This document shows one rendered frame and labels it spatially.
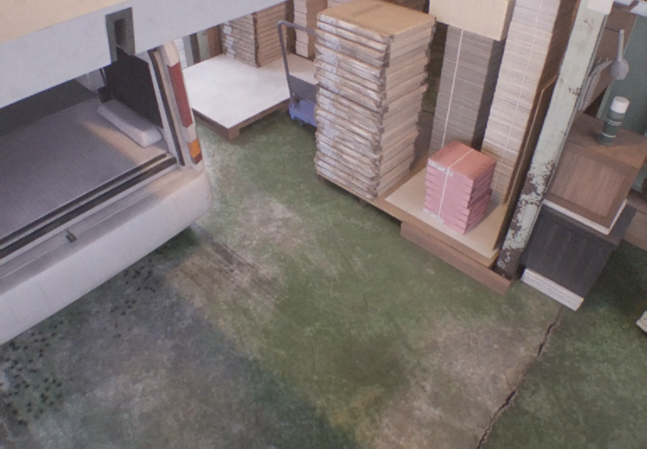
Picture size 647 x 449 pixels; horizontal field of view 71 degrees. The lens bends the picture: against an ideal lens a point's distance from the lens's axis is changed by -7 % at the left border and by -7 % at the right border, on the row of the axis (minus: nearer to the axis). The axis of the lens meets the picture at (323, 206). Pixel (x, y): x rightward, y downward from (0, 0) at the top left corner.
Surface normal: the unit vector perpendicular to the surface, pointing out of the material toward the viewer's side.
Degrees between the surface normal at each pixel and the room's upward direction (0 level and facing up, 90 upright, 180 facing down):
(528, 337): 0
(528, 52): 90
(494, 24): 90
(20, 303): 86
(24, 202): 0
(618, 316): 0
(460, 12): 90
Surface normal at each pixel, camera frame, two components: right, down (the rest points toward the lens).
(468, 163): 0.00, -0.75
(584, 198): -0.66, 0.50
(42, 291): 0.71, 0.41
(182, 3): 0.70, 0.64
